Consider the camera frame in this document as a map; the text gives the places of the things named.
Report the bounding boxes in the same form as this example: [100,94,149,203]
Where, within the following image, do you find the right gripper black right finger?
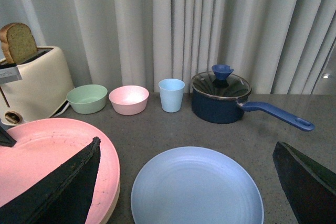
[272,142,335,223]

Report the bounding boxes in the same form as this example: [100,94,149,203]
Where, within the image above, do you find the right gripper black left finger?
[1,137,101,223]

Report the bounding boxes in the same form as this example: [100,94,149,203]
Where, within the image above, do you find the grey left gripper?
[0,66,22,147]

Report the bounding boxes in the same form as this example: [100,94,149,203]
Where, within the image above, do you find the pink plate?
[1,118,120,223]

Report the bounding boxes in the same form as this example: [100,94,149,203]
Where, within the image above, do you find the light blue plate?
[131,147,264,223]

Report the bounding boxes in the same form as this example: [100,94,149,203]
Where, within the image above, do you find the cream plate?
[100,180,121,224]

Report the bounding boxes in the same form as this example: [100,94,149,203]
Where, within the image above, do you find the cream toaster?
[1,47,74,126]

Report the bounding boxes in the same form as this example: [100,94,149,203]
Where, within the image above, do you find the green bowl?
[67,84,108,114]

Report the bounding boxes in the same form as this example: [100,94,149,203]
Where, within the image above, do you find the bread slice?
[1,23,38,65]

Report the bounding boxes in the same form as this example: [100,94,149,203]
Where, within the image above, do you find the pink bowl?
[109,86,149,115]

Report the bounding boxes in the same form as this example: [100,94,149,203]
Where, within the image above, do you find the dark blue saucepan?
[192,87,315,132]

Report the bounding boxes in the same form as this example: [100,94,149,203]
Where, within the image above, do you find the glass pot lid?
[191,65,251,100]

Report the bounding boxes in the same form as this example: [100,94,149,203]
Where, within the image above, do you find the light blue cup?
[159,78,185,113]

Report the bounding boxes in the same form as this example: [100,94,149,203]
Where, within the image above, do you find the grey curtain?
[1,0,335,94]

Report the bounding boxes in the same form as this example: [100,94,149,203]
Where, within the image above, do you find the white power cable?
[51,100,71,118]

